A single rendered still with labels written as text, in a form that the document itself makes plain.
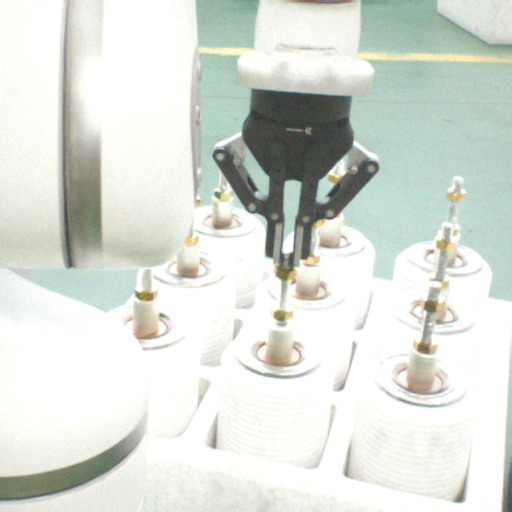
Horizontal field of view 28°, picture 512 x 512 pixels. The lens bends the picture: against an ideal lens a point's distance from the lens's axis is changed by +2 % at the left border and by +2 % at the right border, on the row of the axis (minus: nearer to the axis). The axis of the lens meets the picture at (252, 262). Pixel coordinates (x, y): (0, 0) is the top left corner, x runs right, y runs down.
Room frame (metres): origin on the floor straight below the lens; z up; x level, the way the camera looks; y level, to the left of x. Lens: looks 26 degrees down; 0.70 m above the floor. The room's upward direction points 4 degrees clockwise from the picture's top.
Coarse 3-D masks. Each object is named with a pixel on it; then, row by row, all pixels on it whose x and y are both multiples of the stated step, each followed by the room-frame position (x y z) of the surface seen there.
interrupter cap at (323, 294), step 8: (320, 272) 0.88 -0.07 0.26; (272, 280) 0.85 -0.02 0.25; (320, 280) 0.87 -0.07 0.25; (328, 280) 0.87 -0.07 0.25; (336, 280) 0.86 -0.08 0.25; (272, 288) 0.84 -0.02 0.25; (320, 288) 0.85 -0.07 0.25; (328, 288) 0.85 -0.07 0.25; (336, 288) 0.85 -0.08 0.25; (344, 288) 0.85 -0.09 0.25; (272, 296) 0.83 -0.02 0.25; (296, 296) 0.83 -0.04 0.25; (304, 296) 0.83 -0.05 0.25; (312, 296) 0.84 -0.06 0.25; (320, 296) 0.84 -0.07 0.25; (328, 296) 0.83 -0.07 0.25; (336, 296) 0.83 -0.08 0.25; (344, 296) 0.83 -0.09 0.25; (296, 304) 0.81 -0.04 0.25; (304, 304) 0.81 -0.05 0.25; (312, 304) 0.81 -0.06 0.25; (320, 304) 0.82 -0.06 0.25; (328, 304) 0.82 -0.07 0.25; (336, 304) 0.82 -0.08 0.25
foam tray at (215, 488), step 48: (384, 288) 1.00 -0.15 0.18; (240, 336) 0.87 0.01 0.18; (480, 384) 0.82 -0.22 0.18; (192, 432) 0.71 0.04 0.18; (336, 432) 0.72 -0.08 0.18; (480, 432) 0.74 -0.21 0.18; (192, 480) 0.67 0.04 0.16; (240, 480) 0.66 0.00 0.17; (288, 480) 0.66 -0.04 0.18; (336, 480) 0.66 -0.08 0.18; (480, 480) 0.68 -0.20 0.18
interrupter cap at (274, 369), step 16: (256, 336) 0.75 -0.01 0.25; (304, 336) 0.75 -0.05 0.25; (240, 352) 0.72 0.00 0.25; (256, 352) 0.73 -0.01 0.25; (304, 352) 0.73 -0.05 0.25; (320, 352) 0.73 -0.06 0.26; (256, 368) 0.70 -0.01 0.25; (272, 368) 0.70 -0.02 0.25; (288, 368) 0.70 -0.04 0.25; (304, 368) 0.70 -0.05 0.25
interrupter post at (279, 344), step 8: (272, 320) 0.73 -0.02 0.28; (272, 328) 0.72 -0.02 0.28; (280, 328) 0.72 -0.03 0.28; (288, 328) 0.72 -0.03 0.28; (272, 336) 0.72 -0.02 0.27; (280, 336) 0.72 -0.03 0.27; (288, 336) 0.72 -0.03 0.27; (272, 344) 0.72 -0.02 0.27; (280, 344) 0.72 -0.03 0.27; (288, 344) 0.72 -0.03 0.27; (272, 352) 0.72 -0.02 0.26; (280, 352) 0.72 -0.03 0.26; (288, 352) 0.72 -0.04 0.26; (272, 360) 0.72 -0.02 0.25; (280, 360) 0.72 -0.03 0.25
